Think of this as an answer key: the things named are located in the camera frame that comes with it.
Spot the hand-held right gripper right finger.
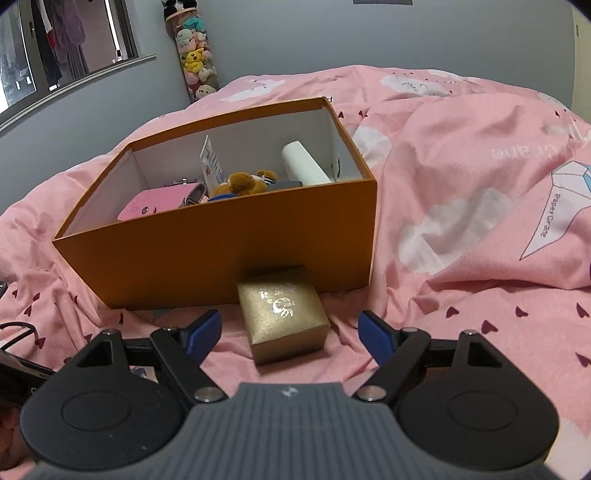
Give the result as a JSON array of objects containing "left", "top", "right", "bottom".
[{"left": 355, "top": 311, "right": 504, "bottom": 404}]

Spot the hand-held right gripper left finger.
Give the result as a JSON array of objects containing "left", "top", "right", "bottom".
[{"left": 74, "top": 310, "right": 229, "bottom": 404}]

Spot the orange cardboard box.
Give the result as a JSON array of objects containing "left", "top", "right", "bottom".
[{"left": 52, "top": 96, "right": 378, "bottom": 311}]

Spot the gold gift box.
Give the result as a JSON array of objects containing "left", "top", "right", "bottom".
[{"left": 237, "top": 266, "right": 331, "bottom": 366}]

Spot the pink wallet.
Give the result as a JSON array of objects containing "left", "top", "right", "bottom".
[{"left": 117, "top": 182, "right": 208, "bottom": 222}]

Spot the brown plush toy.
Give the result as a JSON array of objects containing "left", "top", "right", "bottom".
[{"left": 208, "top": 170, "right": 280, "bottom": 203}]

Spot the white patterned tube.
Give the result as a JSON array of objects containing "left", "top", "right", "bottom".
[{"left": 199, "top": 135, "right": 228, "bottom": 186}]

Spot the white tube bottle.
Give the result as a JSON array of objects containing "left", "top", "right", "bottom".
[{"left": 281, "top": 141, "right": 332, "bottom": 186}]

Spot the pink printed blanket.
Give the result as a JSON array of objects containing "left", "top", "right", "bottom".
[{"left": 0, "top": 65, "right": 591, "bottom": 480}]

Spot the clear tube of plush toys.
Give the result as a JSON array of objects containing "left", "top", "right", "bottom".
[{"left": 161, "top": 0, "right": 221, "bottom": 104}]

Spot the window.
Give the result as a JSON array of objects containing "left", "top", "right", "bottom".
[{"left": 0, "top": 0, "right": 158, "bottom": 134}]

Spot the black cable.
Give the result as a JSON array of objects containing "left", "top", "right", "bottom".
[{"left": 0, "top": 322, "right": 40, "bottom": 346}]

